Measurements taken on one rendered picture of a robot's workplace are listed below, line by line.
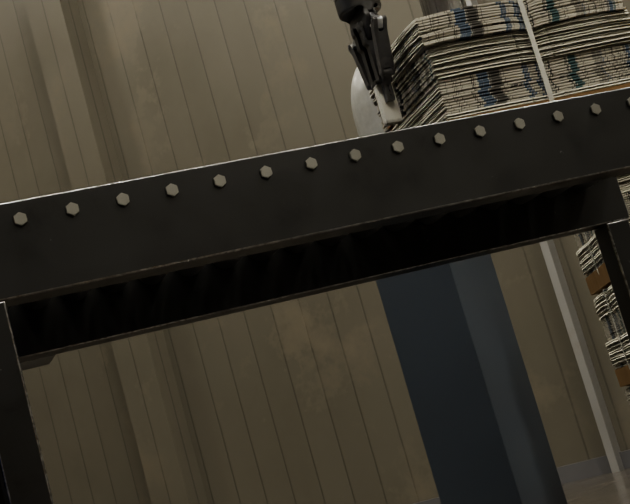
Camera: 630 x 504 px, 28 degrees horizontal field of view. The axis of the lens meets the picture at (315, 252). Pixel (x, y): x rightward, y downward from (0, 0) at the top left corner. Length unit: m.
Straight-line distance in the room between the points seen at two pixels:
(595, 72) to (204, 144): 5.36
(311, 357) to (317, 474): 0.64
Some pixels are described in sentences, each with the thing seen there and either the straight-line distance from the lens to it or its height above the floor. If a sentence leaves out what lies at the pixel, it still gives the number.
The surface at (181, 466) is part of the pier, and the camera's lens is 7.44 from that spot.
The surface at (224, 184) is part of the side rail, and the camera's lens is 1.64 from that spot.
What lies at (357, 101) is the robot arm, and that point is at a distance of 2.96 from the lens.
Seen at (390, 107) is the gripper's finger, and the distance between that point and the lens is 2.10.
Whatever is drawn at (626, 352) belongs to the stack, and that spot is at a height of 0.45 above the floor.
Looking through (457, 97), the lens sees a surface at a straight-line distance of 2.02.
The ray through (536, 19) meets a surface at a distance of 2.12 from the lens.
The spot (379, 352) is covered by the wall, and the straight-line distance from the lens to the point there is 6.64.
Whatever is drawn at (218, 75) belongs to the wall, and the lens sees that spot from 7.31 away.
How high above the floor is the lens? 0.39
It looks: 9 degrees up
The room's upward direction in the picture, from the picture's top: 16 degrees counter-clockwise
